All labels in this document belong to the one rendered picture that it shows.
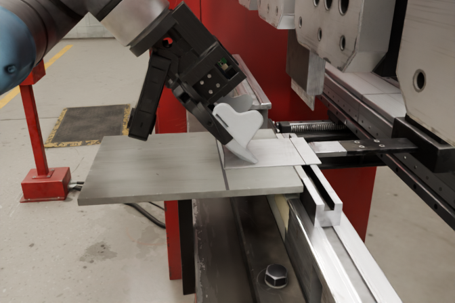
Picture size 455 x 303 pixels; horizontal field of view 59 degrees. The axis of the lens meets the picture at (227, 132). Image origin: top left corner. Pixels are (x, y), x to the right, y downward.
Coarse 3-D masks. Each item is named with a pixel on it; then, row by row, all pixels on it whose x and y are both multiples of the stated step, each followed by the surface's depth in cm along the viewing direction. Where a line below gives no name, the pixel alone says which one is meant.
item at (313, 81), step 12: (288, 36) 55; (288, 48) 55; (300, 48) 50; (288, 60) 55; (300, 60) 50; (312, 60) 46; (324, 60) 47; (288, 72) 55; (300, 72) 50; (312, 72) 47; (324, 72) 47; (300, 84) 50; (312, 84) 47; (300, 96) 54; (312, 96) 48; (312, 108) 49
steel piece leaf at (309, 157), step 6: (294, 138) 60; (300, 138) 60; (294, 144) 58; (300, 144) 58; (306, 144) 58; (300, 150) 57; (306, 150) 57; (306, 156) 55; (312, 156) 55; (306, 162) 53; (312, 162) 53; (318, 162) 53
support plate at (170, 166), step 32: (96, 160) 54; (128, 160) 54; (160, 160) 54; (192, 160) 54; (96, 192) 47; (128, 192) 47; (160, 192) 47; (192, 192) 47; (224, 192) 47; (256, 192) 48; (288, 192) 48
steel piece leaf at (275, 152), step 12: (252, 144) 58; (264, 144) 58; (276, 144) 58; (288, 144) 58; (228, 156) 55; (264, 156) 55; (276, 156) 55; (288, 156) 55; (300, 156) 55; (228, 168) 52; (240, 168) 52
